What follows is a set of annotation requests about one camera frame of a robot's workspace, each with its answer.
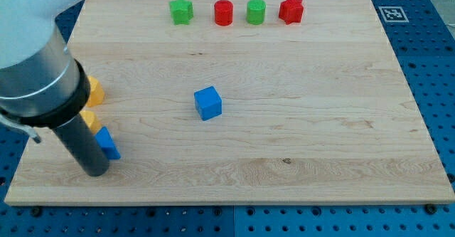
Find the red cylinder block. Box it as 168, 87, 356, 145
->
214, 0, 233, 26

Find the white fiducial marker tag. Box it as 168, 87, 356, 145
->
378, 6, 409, 23

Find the blue triangle block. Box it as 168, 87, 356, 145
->
95, 127, 121, 160

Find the red star block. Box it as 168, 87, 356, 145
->
279, 0, 304, 25

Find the yellow block upper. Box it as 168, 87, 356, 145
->
86, 75, 105, 107

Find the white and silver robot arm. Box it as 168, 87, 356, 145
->
1, 0, 89, 128

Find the blue cube block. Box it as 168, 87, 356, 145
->
193, 86, 223, 121

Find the yellow block lower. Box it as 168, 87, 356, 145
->
80, 110, 102, 135

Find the grey cable at arm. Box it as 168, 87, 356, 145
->
0, 114, 42, 144

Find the green cylinder block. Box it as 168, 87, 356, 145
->
246, 0, 267, 25

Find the green star block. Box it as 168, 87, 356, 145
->
168, 0, 193, 25

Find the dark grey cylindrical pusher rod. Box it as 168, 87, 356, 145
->
52, 114, 109, 177

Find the light wooden board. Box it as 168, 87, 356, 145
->
5, 0, 454, 206

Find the yellow block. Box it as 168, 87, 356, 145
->
80, 110, 102, 135
86, 75, 105, 107

